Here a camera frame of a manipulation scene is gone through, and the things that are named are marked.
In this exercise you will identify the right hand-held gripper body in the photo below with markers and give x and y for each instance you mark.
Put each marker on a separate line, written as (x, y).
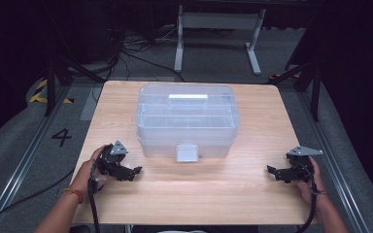
(301, 170)

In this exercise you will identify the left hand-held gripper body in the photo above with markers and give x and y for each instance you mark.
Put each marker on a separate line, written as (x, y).
(110, 160)

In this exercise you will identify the clear plastic storage box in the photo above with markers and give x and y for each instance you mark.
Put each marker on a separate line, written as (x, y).
(187, 119)

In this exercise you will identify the person's right hand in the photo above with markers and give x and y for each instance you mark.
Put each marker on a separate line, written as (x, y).
(308, 191)

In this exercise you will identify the person's left hand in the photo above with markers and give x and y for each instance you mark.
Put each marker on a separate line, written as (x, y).
(85, 178)

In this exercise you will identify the black tripod stand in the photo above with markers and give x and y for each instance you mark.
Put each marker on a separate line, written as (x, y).
(307, 81)
(60, 73)

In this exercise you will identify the grey metal stand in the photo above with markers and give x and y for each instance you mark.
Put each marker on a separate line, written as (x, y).
(218, 21)

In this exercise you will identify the metal floor rail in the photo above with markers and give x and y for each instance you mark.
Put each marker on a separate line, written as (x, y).
(19, 168)
(333, 161)

